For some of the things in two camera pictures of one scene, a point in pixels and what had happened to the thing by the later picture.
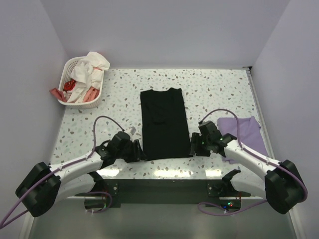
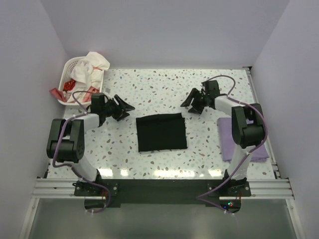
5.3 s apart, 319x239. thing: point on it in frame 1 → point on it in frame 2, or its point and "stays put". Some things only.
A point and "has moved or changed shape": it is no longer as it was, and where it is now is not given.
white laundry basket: (66, 76) stays put
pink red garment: (92, 94) stays put
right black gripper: (194, 147) → (195, 109)
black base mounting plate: (111, 193) stays put
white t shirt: (88, 73) stays put
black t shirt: (164, 125) has moved or changed shape
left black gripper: (137, 154) → (125, 107)
